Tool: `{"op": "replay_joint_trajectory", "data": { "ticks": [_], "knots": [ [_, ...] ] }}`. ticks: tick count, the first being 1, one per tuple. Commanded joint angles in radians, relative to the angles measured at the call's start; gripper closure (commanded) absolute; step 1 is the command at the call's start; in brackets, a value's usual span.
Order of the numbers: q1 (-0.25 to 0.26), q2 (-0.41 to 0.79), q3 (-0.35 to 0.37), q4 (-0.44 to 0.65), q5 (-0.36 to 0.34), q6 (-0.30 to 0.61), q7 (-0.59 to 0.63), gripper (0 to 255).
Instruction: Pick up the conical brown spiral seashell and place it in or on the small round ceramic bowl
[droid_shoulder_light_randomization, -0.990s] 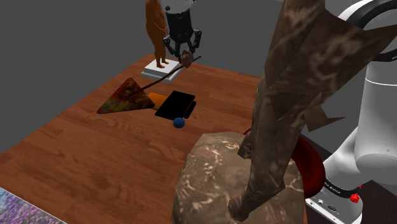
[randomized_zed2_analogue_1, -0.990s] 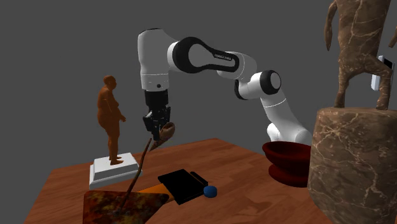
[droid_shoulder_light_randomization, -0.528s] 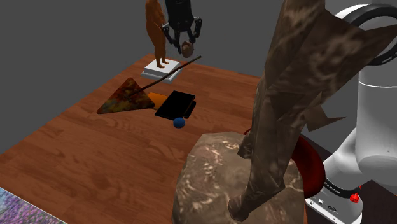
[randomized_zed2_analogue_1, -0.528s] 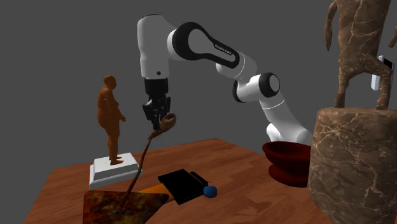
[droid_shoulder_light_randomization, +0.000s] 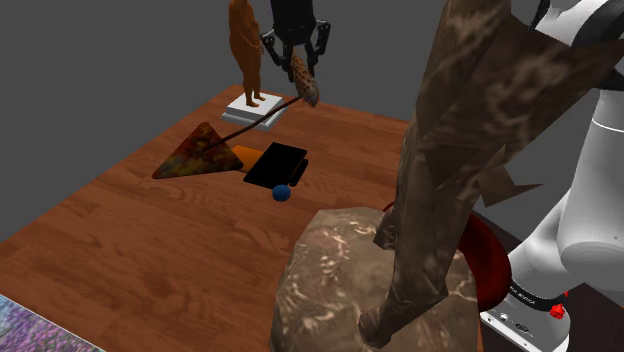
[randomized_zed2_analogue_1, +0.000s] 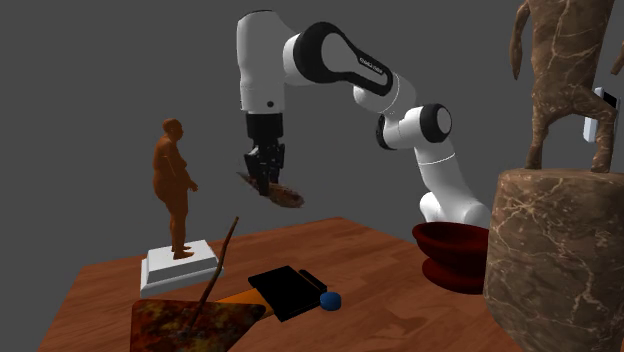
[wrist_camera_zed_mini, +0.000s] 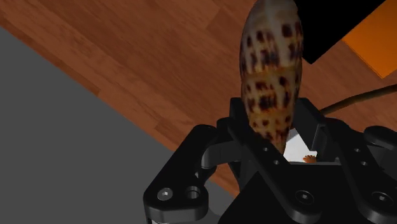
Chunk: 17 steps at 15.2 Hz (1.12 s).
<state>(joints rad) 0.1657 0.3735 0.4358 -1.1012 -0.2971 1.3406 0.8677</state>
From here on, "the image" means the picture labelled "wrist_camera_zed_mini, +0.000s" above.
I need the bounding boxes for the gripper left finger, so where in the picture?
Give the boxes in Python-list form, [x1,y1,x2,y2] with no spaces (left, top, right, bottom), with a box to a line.
[143,97,324,224]

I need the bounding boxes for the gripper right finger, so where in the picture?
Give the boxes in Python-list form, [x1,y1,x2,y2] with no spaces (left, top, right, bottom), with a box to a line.
[292,97,397,224]

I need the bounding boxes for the cream brown-spotted seashell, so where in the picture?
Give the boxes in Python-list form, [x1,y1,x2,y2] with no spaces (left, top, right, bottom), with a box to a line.
[239,0,304,155]

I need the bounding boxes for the dark brown curved rod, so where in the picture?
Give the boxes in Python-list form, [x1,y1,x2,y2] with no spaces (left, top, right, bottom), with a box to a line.
[319,84,397,116]

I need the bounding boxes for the orange box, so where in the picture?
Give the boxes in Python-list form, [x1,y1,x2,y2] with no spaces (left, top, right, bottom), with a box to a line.
[342,6,397,80]

